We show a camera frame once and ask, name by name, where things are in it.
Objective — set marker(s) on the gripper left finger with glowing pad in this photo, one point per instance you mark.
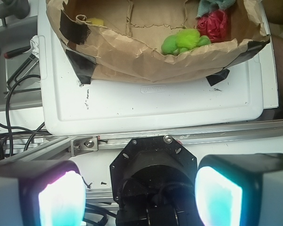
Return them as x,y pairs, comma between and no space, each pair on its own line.
41,193

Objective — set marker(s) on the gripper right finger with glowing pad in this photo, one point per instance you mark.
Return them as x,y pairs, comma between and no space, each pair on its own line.
240,189

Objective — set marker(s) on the red crumpled cloth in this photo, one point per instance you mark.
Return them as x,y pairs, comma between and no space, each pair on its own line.
214,25

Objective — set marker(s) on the blue-grey cloth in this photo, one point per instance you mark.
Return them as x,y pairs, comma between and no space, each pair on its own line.
207,6

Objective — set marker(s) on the green plush toy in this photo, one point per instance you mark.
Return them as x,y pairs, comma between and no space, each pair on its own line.
183,41

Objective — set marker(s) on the brown paper bag tray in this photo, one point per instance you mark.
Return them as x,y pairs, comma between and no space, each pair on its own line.
128,47

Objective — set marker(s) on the yellow sponge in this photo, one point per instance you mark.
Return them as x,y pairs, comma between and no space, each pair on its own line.
95,21

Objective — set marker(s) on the aluminium corner bracket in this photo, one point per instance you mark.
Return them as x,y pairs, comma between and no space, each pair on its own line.
81,145

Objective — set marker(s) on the aluminium frame rail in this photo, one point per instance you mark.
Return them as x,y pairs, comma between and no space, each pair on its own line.
56,147

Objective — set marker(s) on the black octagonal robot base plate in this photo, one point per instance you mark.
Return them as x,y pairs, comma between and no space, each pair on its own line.
153,181

